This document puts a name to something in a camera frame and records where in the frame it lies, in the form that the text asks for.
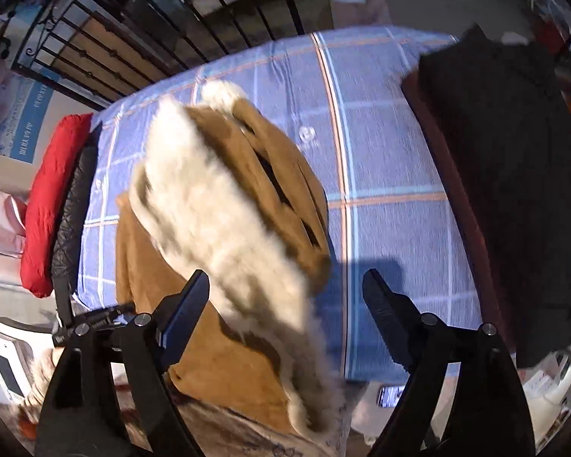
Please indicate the black iron bed frame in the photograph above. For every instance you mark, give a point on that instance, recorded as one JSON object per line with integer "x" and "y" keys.
{"x": 98, "y": 51}

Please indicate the black quilted jacket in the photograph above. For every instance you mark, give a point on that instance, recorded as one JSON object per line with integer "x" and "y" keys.
{"x": 67, "y": 244}

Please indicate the blue plaid bed sheet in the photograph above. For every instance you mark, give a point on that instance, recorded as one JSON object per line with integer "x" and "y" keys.
{"x": 337, "y": 95}

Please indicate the brown suede fur-lined jacket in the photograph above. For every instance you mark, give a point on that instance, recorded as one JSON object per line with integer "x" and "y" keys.
{"x": 222, "y": 190}

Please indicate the black dark coat pile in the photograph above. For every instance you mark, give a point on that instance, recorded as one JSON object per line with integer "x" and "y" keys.
{"x": 499, "y": 133}

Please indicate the blue white wall poster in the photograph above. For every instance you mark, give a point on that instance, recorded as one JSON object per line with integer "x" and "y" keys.
{"x": 23, "y": 106}

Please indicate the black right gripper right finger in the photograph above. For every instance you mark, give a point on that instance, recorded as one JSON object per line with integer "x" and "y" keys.
{"x": 489, "y": 415}

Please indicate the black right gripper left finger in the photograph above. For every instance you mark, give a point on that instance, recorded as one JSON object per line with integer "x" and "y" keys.
{"x": 81, "y": 415}

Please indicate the smartphone on floor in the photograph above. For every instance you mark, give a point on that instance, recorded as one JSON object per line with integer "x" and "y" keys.
{"x": 389, "y": 396}

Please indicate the white device with screen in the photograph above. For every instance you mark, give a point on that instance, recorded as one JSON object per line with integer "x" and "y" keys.
{"x": 20, "y": 346}

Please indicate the red puffer jacket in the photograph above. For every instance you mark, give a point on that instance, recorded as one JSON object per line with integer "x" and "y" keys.
{"x": 46, "y": 198}

